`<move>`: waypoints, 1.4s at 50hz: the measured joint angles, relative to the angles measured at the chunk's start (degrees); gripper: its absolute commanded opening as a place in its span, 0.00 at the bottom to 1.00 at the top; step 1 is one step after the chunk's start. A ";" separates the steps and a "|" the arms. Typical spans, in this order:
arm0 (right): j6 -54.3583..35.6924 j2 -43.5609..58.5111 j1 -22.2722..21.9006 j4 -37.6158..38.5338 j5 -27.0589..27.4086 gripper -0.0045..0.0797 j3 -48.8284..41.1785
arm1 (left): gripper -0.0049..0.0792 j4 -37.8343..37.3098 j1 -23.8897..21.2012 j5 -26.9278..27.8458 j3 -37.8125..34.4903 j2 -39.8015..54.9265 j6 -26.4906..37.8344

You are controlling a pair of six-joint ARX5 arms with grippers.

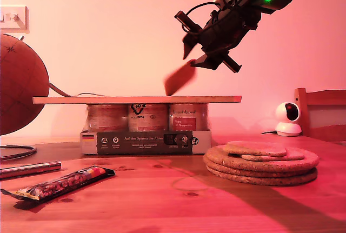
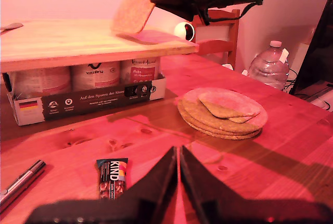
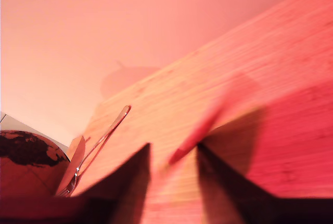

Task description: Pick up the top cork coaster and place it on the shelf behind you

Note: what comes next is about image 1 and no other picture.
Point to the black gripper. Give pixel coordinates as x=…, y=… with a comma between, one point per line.
x=227, y=30

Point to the square cork coaster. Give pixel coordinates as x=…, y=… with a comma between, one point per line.
x=179, y=79
x=254, y=148

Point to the flat wooden board shelf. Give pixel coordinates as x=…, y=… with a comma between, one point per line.
x=121, y=100

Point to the large round cork trivet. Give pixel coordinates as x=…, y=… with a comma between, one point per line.
x=243, y=180
x=216, y=156
x=224, y=168

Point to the small round cork coaster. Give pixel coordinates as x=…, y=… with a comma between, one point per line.
x=294, y=155

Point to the cork globe on metal stand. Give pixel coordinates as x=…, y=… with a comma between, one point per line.
x=21, y=81

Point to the glass jar with red label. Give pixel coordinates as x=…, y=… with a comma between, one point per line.
x=187, y=119

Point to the glass jar with black logo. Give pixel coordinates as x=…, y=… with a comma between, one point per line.
x=148, y=120

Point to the printed cardboard jar tray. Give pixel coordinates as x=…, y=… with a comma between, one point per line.
x=146, y=143

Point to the glass jar with pale label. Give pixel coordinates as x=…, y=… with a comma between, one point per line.
x=107, y=119

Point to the wooden chair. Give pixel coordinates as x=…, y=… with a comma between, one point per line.
x=324, y=98

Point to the wrapped nut snack bar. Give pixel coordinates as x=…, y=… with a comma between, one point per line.
x=62, y=182

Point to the shiny metal tube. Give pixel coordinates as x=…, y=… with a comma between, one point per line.
x=29, y=168

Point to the white security camera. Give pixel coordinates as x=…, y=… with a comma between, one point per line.
x=285, y=129

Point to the white wall socket plate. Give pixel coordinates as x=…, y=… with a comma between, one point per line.
x=23, y=16

